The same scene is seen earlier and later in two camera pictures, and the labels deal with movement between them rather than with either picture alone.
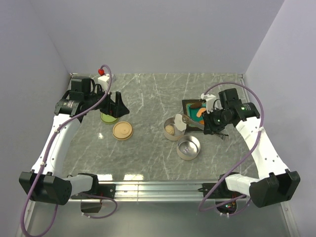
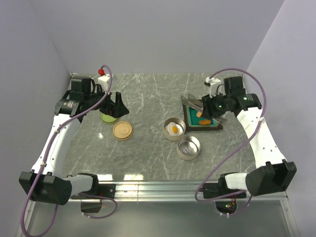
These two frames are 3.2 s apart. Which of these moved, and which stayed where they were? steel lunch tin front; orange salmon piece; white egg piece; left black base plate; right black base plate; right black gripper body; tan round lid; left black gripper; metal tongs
Moved: right black gripper body; metal tongs; white egg piece
Stayed: steel lunch tin front; tan round lid; right black base plate; orange salmon piece; left black base plate; left black gripper
